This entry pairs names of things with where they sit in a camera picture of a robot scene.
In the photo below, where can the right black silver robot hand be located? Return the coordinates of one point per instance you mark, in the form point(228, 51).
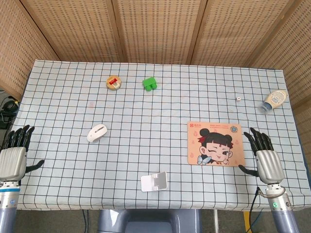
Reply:
point(269, 165)

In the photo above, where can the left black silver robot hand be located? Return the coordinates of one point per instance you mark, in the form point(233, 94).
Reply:
point(12, 161)

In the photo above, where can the white computer mouse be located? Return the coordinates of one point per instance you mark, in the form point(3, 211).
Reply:
point(96, 133)

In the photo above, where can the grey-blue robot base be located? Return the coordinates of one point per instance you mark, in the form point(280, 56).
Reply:
point(150, 221)

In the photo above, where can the cartoon girl mouse pad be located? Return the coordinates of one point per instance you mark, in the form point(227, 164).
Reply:
point(215, 145)

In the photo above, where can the cream bottle blue cap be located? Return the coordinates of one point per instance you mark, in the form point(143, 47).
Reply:
point(275, 98)

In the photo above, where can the white table leg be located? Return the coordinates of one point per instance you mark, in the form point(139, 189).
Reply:
point(216, 222)

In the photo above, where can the white folding phone stand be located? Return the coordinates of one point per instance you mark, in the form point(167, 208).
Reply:
point(155, 182)

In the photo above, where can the blue checkered tablecloth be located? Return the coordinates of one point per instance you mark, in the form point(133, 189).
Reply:
point(155, 114)

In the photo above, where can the round wooden toy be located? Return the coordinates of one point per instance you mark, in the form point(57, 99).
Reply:
point(113, 82)

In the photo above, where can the green toy building block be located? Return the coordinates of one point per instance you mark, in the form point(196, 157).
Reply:
point(148, 83)

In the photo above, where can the woven bamboo folding screen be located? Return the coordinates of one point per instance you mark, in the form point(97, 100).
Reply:
point(155, 29)

